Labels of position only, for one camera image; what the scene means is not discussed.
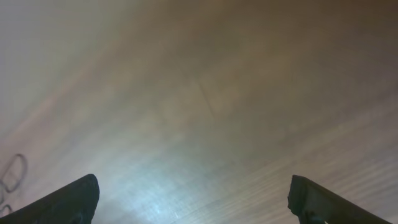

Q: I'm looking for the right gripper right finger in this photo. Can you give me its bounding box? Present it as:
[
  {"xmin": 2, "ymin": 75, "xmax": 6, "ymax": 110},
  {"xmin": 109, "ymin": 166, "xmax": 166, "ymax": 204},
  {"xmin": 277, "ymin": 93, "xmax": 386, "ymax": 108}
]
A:
[{"xmin": 288, "ymin": 175, "xmax": 391, "ymax": 224}]

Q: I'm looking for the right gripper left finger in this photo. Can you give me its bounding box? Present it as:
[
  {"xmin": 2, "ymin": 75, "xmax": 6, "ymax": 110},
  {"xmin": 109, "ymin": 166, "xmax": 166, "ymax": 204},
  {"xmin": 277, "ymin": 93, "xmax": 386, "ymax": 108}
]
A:
[{"xmin": 1, "ymin": 174, "xmax": 100, "ymax": 224}]

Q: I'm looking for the black cable bundle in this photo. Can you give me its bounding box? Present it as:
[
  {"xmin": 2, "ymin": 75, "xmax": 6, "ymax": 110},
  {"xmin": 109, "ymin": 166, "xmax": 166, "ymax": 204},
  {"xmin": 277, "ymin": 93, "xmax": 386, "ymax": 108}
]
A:
[{"xmin": 0, "ymin": 153, "xmax": 29, "ymax": 218}]

